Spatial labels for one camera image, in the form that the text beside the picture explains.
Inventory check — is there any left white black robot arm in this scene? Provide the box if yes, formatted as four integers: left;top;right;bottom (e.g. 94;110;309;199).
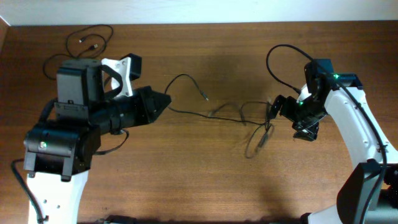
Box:
23;54;171;223

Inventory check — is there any thin black audio cable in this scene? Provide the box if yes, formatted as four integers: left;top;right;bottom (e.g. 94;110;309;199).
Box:
42;24;114;81

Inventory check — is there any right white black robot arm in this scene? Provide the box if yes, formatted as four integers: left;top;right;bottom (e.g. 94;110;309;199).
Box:
268;59;397;223

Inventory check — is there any black USB cable bundle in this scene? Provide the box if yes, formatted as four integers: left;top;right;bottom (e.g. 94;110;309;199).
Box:
208;99;276;159

